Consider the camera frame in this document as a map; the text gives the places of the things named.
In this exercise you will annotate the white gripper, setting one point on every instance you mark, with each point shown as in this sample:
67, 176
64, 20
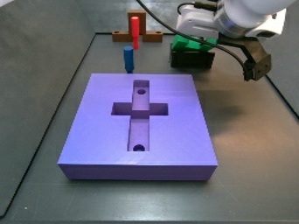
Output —
236, 20

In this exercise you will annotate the green U-shaped block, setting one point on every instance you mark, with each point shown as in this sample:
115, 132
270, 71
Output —
184, 45

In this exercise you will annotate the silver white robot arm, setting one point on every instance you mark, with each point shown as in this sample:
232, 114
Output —
209, 4

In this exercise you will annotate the purple board with cross slot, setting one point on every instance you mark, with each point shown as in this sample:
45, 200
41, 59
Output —
139, 130

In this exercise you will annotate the brown T-shaped block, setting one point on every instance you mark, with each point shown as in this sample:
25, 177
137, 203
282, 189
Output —
149, 36

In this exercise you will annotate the red hexagonal peg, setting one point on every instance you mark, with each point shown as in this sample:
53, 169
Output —
135, 31

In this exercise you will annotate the blue hexagonal peg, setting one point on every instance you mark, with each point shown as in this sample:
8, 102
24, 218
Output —
128, 59

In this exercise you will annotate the black angle bracket fixture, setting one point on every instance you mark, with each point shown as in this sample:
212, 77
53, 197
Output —
191, 59

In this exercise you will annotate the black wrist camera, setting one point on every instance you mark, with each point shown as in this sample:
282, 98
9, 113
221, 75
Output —
258, 63

